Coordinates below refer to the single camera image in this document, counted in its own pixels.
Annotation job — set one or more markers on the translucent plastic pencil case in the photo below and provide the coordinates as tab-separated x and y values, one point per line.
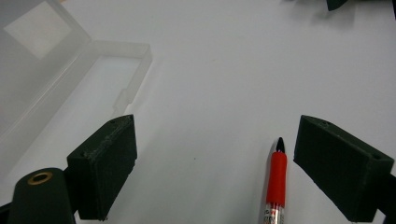
46	74

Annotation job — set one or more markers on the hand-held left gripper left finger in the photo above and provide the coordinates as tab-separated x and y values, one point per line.
104	168

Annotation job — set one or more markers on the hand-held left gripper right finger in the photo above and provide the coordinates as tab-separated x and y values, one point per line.
339	168

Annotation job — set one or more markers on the red marker pen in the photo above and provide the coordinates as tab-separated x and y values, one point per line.
276	180

